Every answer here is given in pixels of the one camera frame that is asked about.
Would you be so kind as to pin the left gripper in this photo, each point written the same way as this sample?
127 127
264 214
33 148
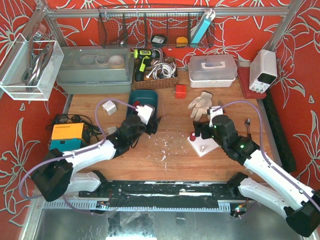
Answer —
150 126

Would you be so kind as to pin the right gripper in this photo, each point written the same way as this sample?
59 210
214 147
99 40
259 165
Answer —
203 131

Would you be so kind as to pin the white work glove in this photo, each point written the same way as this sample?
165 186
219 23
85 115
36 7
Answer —
200 105

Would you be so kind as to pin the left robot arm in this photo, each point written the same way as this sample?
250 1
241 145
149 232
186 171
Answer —
58 172

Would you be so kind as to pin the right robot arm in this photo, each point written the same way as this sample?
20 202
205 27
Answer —
295 201

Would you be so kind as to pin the white peg board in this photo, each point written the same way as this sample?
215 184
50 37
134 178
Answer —
202 146

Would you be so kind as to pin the teal plastic tray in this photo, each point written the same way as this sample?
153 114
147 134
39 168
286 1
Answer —
144 97

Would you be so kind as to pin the orange cube power socket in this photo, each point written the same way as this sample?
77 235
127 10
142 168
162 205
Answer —
180 91

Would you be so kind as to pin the white cube power socket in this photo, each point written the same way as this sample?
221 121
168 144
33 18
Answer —
110 107

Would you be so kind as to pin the woven wicker basket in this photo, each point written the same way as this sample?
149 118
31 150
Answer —
159 75

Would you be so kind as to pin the small ratchet tool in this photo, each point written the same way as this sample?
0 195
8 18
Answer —
247 125

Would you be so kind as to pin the white lidded plastic case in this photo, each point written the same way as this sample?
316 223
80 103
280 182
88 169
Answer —
212 71

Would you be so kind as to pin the yellow black power drill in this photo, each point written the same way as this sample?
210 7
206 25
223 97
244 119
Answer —
144 57

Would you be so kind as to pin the orange teal battery charger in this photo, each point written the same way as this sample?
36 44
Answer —
70 136

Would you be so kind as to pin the yellow tape measure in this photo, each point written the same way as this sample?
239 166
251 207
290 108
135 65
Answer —
182 42

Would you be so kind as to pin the white power supply unit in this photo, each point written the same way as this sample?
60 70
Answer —
262 71

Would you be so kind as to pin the black round tape measure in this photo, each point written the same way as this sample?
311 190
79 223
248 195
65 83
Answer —
158 41

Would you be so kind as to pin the grey plastic storage box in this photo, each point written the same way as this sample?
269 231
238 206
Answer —
89 70

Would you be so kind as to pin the teal white box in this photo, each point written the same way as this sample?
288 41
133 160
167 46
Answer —
198 31

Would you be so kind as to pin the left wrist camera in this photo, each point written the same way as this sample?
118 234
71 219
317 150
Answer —
145 112

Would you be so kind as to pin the black wire basket shelf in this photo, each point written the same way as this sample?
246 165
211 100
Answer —
135 24

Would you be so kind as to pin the clear acrylic wall bin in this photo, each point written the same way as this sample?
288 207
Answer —
32 71

